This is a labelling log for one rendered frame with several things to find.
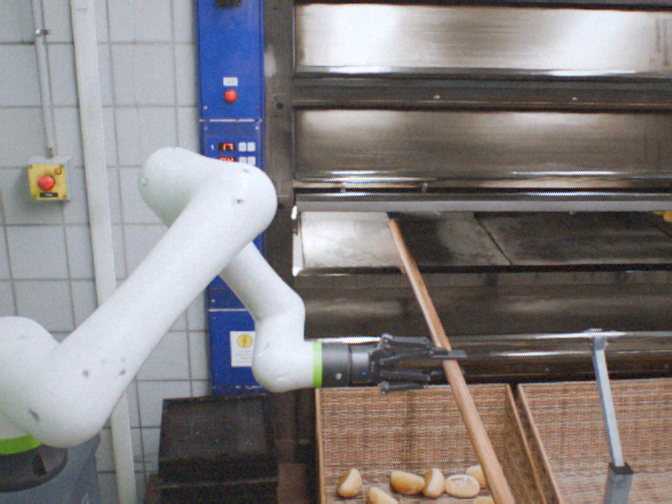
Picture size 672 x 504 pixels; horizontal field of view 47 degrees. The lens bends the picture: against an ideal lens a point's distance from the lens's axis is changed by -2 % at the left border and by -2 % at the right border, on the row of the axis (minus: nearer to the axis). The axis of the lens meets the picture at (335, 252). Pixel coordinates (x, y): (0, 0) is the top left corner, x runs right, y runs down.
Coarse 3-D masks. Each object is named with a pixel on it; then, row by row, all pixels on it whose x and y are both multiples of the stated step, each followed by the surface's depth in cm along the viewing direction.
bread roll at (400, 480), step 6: (396, 474) 217; (402, 474) 216; (408, 474) 215; (396, 480) 216; (402, 480) 215; (408, 480) 214; (414, 480) 214; (420, 480) 214; (396, 486) 216; (402, 486) 215; (408, 486) 214; (414, 486) 214; (420, 486) 214; (402, 492) 215; (408, 492) 214; (414, 492) 214
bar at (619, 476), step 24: (336, 336) 178; (360, 336) 178; (408, 336) 178; (456, 336) 179; (480, 336) 179; (504, 336) 179; (528, 336) 180; (552, 336) 180; (576, 336) 180; (600, 336) 180; (624, 336) 181; (648, 336) 181; (600, 360) 180; (600, 384) 178; (624, 480) 167
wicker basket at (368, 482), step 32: (320, 416) 211; (352, 416) 220; (384, 416) 221; (416, 416) 222; (448, 416) 222; (512, 416) 216; (320, 448) 201; (352, 448) 221; (384, 448) 222; (416, 448) 223; (448, 448) 223; (512, 448) 216; (320, 480) 193; (384, 480) 222; (512, 480) 216
